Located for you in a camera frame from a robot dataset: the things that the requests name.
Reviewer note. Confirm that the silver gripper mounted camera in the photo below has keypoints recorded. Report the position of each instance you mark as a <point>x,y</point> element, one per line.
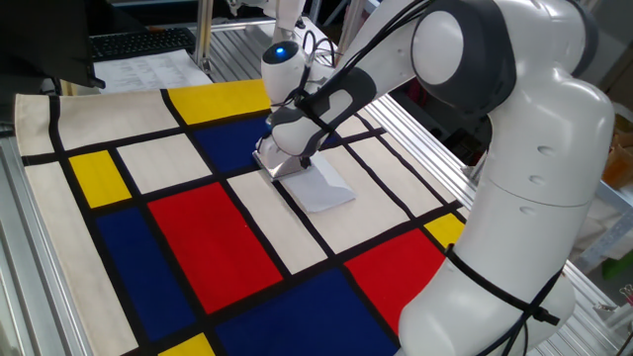
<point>284,168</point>

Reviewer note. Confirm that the black monitor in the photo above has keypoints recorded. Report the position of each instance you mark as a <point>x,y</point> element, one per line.
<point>44,39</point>

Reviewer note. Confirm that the printed paper sheet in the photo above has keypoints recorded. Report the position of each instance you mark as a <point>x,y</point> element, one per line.
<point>148,71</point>

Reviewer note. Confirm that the colour block patterned cloth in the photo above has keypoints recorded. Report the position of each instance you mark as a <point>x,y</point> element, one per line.
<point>207,237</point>

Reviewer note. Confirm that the white sheet of paper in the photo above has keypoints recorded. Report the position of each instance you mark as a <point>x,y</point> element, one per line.
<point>321,190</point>

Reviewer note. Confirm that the orange cardboard box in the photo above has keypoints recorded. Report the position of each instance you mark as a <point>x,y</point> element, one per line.
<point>620,158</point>

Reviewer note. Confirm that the green plastic object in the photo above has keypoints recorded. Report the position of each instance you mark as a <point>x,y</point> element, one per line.
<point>618,264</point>

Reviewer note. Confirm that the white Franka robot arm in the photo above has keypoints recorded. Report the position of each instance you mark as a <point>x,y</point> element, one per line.
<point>534,173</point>

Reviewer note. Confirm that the upright aluminium post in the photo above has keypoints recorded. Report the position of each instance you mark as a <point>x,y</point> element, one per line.
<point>203,34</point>

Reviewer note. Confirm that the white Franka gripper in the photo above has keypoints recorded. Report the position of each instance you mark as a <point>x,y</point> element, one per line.
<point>269,151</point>

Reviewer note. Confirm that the black keyboard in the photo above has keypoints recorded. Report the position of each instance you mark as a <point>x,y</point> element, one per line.
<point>141,43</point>

